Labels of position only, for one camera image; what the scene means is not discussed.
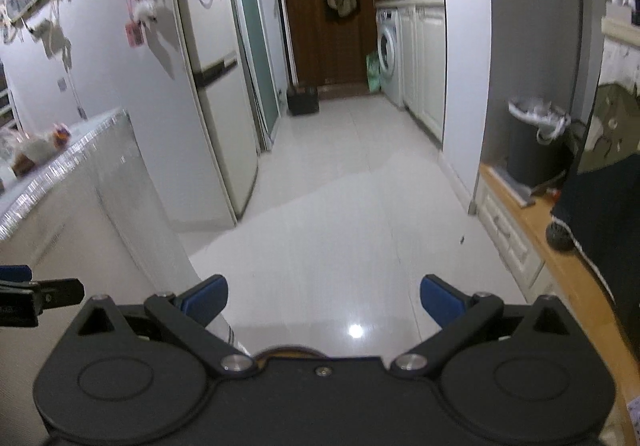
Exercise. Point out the black bin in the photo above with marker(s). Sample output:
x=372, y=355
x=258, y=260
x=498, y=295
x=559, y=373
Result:
x=302, y=102

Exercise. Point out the green bag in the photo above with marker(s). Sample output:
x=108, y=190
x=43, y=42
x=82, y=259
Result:
x=373, y=73

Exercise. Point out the frosted glass door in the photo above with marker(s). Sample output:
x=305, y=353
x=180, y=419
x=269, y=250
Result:
x=255, y=51

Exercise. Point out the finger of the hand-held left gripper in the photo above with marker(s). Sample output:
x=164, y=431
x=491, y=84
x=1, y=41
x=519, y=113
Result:
x=15, y=272
x=60, y=293

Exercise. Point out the white washing machine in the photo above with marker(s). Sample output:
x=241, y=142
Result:
x=391, y=61

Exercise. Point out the grey flat board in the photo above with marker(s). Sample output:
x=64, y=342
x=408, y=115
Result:
x=515, y=186

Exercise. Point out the white kitchen cabinets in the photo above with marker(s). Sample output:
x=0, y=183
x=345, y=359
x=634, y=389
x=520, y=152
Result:
x=425, y=71

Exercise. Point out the brown paper bag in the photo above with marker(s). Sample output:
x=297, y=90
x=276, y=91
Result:
x=24, y=166

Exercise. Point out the wall socket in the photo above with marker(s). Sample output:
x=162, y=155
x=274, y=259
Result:
x=62, y=84

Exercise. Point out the black round object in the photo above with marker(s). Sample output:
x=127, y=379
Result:
x=559, y=236

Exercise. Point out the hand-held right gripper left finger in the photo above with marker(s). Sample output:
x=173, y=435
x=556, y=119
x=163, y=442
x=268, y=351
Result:
x=206, y=300

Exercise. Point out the white plush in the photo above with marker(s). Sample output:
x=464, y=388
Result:
x=145, y=11

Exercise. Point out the dark printed blanket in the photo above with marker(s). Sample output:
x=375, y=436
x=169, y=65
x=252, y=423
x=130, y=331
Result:
x=605, y=226

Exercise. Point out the yellow trash bin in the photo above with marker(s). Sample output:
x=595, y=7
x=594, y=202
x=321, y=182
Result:
x=287, y=351

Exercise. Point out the white refrigerator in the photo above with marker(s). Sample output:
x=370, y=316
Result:
x=215, y=101

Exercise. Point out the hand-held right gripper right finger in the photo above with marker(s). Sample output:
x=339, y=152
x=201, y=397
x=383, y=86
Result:
x=440, y=300

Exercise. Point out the grey trash can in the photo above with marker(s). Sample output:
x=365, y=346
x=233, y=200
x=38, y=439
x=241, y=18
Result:
x=532, y=156

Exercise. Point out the pink tag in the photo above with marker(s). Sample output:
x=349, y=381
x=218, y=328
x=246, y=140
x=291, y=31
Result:
x=133, y=33

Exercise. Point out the white plastic bag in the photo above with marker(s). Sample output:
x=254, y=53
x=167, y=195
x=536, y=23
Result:
x=37, y=146

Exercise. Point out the brown wooden door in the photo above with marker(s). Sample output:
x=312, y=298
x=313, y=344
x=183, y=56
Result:
x=320, y=51

